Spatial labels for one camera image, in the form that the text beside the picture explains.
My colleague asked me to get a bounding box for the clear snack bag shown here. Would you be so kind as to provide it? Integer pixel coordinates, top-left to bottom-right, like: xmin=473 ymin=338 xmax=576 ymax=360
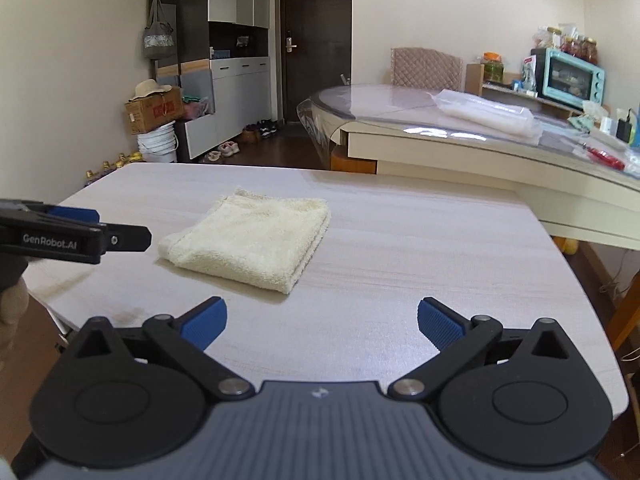
xmin=532 ymin=25 xmax=563 ymax=51

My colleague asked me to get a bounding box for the chair with quilted cover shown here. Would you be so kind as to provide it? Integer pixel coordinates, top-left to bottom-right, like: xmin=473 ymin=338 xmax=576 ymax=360
xmin=390 ymin=47 xmax=464 ymax=92

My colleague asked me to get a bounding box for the row of yellow capped bottles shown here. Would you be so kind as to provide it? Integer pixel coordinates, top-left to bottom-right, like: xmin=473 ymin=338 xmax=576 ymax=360
xmin=82 ymin=152 xmax=143 ymax=186

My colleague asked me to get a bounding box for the person's left hand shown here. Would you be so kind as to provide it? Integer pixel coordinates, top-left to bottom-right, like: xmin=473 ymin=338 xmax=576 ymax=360
xmin=0 ymin=277 xmax=30 ymax=361

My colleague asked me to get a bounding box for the stack of white buckets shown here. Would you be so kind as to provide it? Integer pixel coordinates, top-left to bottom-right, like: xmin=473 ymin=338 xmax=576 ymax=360
xmin=137 ymin=121 xmax=179 ymax=163

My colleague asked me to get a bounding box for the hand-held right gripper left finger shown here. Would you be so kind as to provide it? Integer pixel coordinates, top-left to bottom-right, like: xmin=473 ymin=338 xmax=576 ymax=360
xmin=67 ymin=296 xmax=256 ymax=403

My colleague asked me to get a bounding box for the cardboard box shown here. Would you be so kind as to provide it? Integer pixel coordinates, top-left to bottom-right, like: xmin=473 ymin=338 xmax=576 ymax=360
xmin=125 ymin=86 xmax=185 ymax=136

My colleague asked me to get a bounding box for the wooden desk shelf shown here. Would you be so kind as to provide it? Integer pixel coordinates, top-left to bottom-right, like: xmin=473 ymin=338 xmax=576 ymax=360
xmin=466 ymin=62 xmax=586 ymax=111

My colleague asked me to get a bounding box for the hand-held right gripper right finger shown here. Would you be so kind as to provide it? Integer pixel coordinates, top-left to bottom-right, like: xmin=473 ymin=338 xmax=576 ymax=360
xmin=387 ymin=297 xmax=576 ymax=402

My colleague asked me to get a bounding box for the green jar orange lid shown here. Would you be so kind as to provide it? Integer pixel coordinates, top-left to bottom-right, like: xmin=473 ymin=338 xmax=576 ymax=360
xmin=482 ymin=51 xmax=503 ymax=82

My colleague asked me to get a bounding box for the cream dining table glass top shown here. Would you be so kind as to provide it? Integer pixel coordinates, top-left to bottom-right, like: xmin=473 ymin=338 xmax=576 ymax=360
xmin=296 ymin=82 xmax=640 ymax=251

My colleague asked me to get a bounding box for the grey hanging bag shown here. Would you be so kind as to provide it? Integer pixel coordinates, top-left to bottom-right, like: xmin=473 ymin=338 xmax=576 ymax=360
xmin=142 ymin=0 xmax=176 ymax=61

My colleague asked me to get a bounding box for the dark wooden door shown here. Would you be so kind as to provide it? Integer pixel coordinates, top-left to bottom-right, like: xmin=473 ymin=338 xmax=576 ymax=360
xmin=279 ymin=0 xmax=352 ymax=123

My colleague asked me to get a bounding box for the clear bag of white sheets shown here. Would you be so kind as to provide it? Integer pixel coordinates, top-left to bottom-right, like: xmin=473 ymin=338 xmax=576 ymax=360
xmin=432 ymin=89 xmax=543 ymax=146

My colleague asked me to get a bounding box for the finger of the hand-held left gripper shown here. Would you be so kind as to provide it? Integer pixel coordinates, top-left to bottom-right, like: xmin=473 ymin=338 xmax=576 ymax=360
xmin=102 ymin=225 xmax=152 ymax=253
xmin=45 ymin=205 xmax=101 ymax=224

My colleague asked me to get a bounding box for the grey and dark wall cabinet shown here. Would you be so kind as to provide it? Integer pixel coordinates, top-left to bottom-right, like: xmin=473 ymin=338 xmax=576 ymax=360
xmin=147 ymin=0 xmax=273 ymax=163

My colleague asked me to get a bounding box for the teal toaster oven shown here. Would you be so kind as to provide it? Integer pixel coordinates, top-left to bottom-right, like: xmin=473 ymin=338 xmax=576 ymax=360
xmin=530 ymin=47 xmax=606 ymax=109

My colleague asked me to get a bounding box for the straw hat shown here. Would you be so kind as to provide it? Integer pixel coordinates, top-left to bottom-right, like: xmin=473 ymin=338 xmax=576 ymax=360
xmin=132 ymin=79 xmax=173 ymax=102

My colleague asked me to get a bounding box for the crumpled white green bag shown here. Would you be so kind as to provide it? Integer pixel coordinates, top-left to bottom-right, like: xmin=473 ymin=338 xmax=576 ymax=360
xmin=567 ymin=101 xmax=608 ymax=131

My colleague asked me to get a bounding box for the pink cloth bundle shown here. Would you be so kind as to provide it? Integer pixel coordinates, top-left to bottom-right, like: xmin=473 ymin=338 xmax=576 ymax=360
xmin=182 ymin=95 xmax=211 ymax=121

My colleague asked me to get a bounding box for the cream yellow towel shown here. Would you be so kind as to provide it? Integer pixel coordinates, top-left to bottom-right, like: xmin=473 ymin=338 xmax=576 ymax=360
xmin=157 ymin=187 xmax=332 ymax=295

